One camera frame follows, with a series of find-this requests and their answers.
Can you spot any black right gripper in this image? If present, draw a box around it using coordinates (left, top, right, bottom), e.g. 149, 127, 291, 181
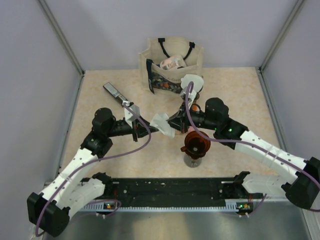
164, 102, 219, 134

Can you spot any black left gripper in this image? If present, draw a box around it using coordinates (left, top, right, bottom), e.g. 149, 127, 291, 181
106, 115, 159, 142

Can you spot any dark green glass dripper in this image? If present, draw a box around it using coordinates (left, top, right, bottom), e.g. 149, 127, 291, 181
194, 93, 200, 101

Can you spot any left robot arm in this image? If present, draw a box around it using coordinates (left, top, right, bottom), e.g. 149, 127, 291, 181
27, 105, 158, 237

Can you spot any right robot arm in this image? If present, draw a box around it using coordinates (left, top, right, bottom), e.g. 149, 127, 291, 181
168, 97, 320, 211

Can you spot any black rectangular box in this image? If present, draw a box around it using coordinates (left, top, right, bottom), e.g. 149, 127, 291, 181
103, 82, 128, 106

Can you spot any dark glass beaker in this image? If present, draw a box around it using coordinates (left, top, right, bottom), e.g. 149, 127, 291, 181
183, 154, 202, 168

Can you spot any pink pouch in bag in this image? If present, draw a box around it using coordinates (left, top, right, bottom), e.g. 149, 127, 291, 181
159, 54, 187, 71

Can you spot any beige canvas tote bag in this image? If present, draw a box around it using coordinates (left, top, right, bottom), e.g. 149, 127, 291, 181
138, 36, 204, 94

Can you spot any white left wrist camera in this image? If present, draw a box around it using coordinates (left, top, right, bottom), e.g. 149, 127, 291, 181
122, 100, 141, 128

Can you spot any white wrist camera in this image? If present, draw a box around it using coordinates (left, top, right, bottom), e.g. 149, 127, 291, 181
122, 100, 141, 128
179, 87, 197, 110

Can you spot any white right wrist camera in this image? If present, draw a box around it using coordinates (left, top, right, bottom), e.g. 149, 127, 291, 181
179, 87, 197, 110

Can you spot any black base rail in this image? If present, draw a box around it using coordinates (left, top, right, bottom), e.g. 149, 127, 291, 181
99, 177, 253, 208

